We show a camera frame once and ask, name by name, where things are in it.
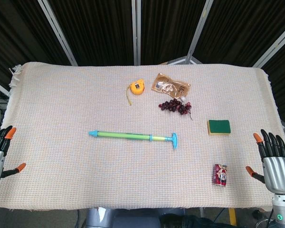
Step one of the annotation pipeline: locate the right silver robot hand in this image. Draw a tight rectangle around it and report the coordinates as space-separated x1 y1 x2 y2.
246 129 285 195

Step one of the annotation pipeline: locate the green plastic tube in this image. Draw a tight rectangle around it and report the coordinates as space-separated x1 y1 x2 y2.
97 132 179 150

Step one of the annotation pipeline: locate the red drink can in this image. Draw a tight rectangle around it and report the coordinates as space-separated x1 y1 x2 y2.
212 163 229 189

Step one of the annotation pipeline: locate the green and yellow sponge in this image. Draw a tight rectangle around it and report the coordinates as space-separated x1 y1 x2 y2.
207 119 232 136

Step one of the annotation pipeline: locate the beige woven tablecloth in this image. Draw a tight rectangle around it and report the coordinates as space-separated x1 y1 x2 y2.
0 61 285 212

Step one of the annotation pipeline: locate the black folding screen panel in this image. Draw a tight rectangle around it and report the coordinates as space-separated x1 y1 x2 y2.
192 0 285 68
136 0 214 65
253 21 285 128
40 0 137 67
0 0 73 92

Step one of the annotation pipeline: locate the bunch of dark red grapes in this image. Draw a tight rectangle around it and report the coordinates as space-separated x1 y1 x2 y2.
158 99 194 121

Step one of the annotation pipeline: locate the brown snack packet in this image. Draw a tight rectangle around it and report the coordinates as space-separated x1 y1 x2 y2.
151 73 191 100

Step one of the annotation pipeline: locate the grey robot torso base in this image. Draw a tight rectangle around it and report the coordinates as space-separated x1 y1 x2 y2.
85 207 162 228

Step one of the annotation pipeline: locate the yellow tape measure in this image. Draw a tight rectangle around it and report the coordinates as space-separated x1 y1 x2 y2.
126 80 146 106

